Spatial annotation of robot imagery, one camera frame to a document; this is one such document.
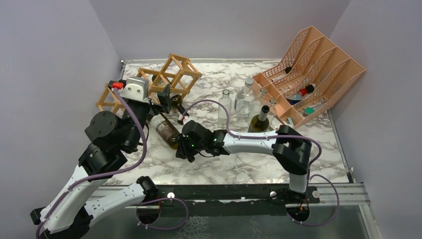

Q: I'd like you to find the dark green wine bottle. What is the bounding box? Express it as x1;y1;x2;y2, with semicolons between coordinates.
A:
248;105;270;132
147;113;180;149
152;75;186;125

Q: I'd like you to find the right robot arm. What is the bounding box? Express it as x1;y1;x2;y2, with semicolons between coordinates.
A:
176;120;312;203

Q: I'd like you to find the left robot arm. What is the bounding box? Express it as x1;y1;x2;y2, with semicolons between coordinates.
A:
30;77;171;239

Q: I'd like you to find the wooden wine rack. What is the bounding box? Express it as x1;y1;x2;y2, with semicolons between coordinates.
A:
96;53;204;115

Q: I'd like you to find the clear bottle silver cap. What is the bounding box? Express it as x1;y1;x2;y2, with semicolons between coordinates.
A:
234;78;254;118

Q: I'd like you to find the clear glass bottle small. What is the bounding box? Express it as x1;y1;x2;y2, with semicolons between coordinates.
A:
247;87;268;121

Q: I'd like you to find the green item in organizer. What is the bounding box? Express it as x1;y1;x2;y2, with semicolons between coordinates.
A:
303;107;315;117

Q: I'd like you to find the red black marker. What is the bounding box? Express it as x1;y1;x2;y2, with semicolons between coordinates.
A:
298;84;316;96

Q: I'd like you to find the orange plastic file organizer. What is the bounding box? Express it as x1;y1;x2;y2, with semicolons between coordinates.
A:
252;26;366;129

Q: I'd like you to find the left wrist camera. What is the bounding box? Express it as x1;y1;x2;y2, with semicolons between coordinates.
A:
111;77;149;102

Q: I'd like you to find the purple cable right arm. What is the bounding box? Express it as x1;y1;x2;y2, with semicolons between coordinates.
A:
179;99;322;166

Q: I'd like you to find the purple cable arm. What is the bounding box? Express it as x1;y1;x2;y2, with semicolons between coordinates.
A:
35;88;148;239
179;99;322;166

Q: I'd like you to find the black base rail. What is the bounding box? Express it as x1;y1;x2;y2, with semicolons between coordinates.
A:
125;183;368;219

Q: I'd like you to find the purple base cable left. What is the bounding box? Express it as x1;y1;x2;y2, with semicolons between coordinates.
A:
135;196;190;231

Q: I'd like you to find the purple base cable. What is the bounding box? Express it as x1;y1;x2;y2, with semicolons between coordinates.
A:
285;174;340;228
135;196;190;231

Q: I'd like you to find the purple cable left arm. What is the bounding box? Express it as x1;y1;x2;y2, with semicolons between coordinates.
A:
35;88;148;239

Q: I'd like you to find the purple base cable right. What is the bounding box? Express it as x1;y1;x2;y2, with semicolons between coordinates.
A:
285;174;340;228

